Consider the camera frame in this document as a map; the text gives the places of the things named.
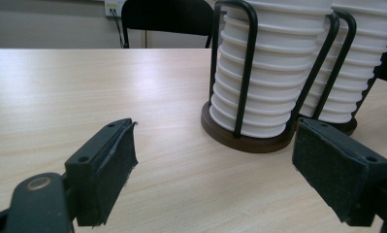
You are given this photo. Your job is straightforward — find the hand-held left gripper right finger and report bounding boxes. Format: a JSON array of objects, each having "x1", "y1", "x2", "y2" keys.
[{"x1": 291, "y1": 116, "x2": 387, "y2": 227}]

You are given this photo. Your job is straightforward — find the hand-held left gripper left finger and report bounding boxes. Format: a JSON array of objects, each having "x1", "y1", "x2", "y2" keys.
[{"x1": 64, "y1": 117, "x2": 139, "y2": 227}]

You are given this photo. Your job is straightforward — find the black wire cup holder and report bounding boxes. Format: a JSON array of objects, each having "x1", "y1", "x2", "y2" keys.
[{"x1": 299, "y1": 9, "x2": 381, "y2": 137}]

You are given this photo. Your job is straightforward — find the white ribbed cup stack front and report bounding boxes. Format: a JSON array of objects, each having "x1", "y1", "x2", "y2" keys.
[{"x1": 200, "y1": 0, "x2": 340, "y2": 154}]

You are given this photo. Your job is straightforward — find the stack of white paper cups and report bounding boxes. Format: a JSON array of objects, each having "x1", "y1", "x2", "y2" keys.
[
  {"x1": 209, "y1": 0, "x2": 335, "y2": 139},
  {"x1": 299, "y1": 3, "x2": 387, "y2": 124}
]

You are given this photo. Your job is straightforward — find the black folding chair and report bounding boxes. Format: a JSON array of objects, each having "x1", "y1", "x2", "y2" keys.
[{"x1": 120, "y1": 0, "x2": 214, "y2": 50}]

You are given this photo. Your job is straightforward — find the black socket cable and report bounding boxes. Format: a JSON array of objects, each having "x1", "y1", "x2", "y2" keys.
[{"x1": 111, "y1": 8, "x2": 126, "y2": 50}]

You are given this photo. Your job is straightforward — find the white wall socket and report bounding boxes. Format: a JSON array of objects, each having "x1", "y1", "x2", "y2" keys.
[{"x1": 104, "y1": 0, "x2": 127, "y2": 17}]

